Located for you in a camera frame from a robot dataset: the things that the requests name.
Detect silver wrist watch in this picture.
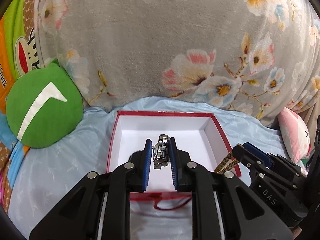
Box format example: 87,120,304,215
152,134,170,170

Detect grey floral blanket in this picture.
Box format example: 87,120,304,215
35,0,319,126

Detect pink cartoon pillow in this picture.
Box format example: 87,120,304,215
277,107,311,164

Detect red jewelry box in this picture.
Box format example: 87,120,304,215
107,111,232,211

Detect colourful cartoon bedspread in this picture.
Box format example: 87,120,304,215
1,0,40,212

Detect green round cushion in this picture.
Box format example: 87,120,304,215
6,60,83,148

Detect light blue palm bedsheet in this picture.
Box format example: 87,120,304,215
8,97,287,237

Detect gold wrist watch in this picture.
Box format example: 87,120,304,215
214,147,242,177

